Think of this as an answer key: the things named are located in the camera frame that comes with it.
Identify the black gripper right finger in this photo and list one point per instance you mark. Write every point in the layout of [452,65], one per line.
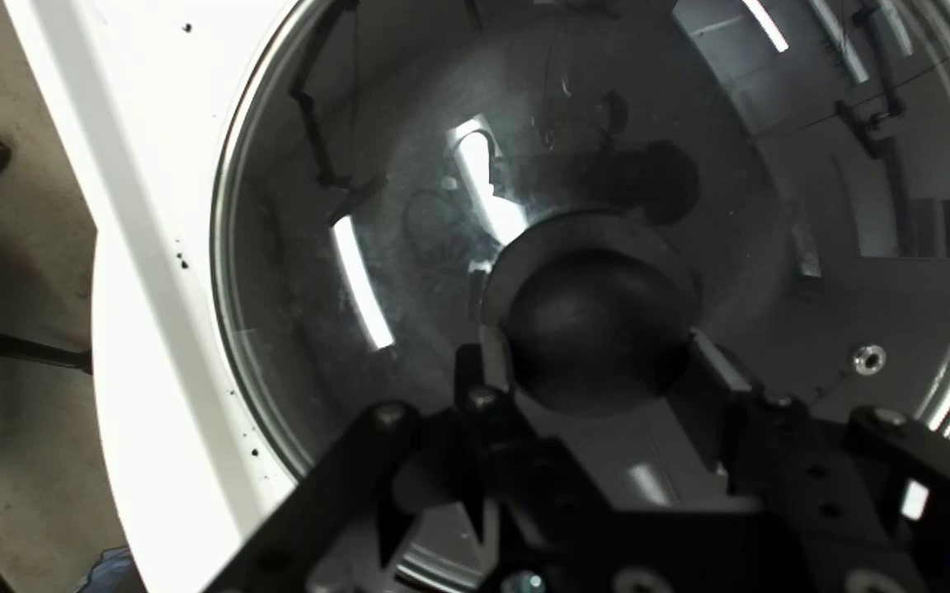
[937,481]

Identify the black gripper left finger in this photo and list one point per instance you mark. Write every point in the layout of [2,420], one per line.
[322,515]

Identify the white plastic tray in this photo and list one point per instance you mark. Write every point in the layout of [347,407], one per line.
[146,167]

